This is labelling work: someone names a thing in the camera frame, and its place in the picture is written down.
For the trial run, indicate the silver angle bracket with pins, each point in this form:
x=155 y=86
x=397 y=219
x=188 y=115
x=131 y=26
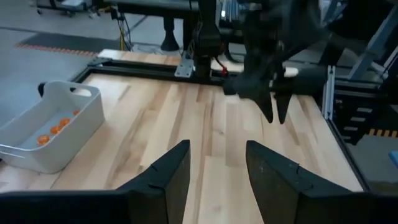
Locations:
x=184 y=67

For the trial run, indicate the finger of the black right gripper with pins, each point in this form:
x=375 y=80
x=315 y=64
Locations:
x=267 y=107
x=283 y=107

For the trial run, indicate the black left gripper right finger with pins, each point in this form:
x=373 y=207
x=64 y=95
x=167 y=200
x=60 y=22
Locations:
x=286 y=199

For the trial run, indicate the dark grey desk with pole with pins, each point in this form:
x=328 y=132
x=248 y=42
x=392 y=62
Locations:
x=169 y=34

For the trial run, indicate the silver aluminium extrusion piece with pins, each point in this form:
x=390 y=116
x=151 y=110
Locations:
x=328 y=93

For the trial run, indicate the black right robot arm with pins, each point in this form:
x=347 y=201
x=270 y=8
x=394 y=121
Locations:
x=206 y=37

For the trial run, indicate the blue flat object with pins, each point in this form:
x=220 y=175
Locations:
x=394 y=158

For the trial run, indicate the black standing desk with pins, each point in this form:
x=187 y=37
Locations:
x=62 y=4

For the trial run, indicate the white plastic basket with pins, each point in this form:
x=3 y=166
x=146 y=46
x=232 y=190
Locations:
x=77 y=140

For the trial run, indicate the black aluminium table frame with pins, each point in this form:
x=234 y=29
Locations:
x=140 y=70

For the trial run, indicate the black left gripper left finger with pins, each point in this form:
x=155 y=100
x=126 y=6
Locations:
x=155 y=199

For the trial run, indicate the black mat orange striped edge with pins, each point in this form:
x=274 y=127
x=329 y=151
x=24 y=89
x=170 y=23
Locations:
x=62 y=43
x=382 y=133

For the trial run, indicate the red connector plug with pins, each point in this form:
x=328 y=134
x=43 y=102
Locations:
x=224 y=71

